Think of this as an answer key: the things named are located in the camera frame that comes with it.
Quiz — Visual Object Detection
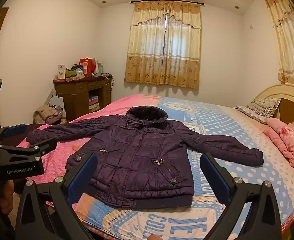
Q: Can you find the white paper bag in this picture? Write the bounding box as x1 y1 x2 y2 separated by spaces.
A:
48 96 65 117

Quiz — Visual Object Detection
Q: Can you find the grey patterned pillow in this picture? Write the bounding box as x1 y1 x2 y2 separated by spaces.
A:
237 97 281 125

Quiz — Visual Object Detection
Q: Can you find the white picture card box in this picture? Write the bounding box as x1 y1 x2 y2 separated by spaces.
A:
57 64 66 80

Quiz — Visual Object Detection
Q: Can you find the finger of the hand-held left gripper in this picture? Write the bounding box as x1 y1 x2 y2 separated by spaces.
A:
0 123 27 146
0 137 58 161

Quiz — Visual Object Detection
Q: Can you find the blue patterned bedsheet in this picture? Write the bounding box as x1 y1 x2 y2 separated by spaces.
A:
72 95 294 240

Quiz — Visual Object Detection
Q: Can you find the pink textured blanket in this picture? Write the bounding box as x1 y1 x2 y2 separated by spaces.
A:
15 94 162 208

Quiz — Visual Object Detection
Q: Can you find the cream wooden headboard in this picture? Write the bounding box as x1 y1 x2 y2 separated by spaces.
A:
253 83 294 130

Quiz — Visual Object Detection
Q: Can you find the beige floral window curtain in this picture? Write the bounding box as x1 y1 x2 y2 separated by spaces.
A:
124 1 202 90

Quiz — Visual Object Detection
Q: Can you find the pile of beige clothes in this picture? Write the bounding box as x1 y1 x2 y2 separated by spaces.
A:
32 104 68 125

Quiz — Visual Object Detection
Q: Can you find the red bag on desk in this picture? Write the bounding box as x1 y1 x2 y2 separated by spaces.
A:
79 58 97 77

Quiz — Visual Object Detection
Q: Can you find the brown wooden desk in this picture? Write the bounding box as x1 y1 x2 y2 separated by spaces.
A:
53 75 112 123

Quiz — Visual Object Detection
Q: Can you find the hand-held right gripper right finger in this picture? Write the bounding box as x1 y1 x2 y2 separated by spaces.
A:
199 152 283 240

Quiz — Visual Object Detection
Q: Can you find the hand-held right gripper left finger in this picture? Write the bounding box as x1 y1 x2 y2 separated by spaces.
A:
15 152 99 240

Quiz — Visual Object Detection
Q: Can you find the dark curtain rod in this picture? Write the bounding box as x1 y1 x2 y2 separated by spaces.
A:
130 0 204 5

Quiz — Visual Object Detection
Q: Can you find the beige floral side curtain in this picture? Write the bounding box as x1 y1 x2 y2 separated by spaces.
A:
263 0 294 90

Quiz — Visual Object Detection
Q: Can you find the dark purple quilted jacket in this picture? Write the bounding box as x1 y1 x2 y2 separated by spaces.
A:
25 106 264 209

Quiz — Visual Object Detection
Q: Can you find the green cloth bundle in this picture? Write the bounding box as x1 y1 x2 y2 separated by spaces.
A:
65 67 79 79

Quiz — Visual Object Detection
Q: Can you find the person's left hand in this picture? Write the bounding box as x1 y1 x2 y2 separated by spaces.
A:
0 180 15 214

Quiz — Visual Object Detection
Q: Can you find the folded pink quilt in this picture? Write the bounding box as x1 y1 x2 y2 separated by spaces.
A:
263 117 294 169

